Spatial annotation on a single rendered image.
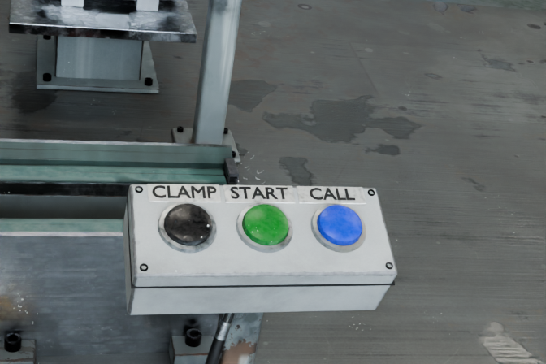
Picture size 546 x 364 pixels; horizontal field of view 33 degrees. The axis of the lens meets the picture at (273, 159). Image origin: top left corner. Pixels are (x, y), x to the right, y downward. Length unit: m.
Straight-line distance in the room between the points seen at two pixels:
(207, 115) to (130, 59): 0.21
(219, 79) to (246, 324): 0.53
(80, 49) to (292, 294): 0.77
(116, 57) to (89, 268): 0.56
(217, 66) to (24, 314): 0.43
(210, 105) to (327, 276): 0.59
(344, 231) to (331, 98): 0.80
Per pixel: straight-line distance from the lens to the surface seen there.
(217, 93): 1.15
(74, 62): 1.32
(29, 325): 0.85
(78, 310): 0.84
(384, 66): 1.53
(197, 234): 0.57
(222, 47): 1.12
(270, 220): 0.59
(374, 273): 0.60
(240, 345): 0.67
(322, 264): 0.59
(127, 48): 1.31
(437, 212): 1.17
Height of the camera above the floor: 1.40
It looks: 30 degrees down
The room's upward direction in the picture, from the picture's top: 10 degrees clockwise
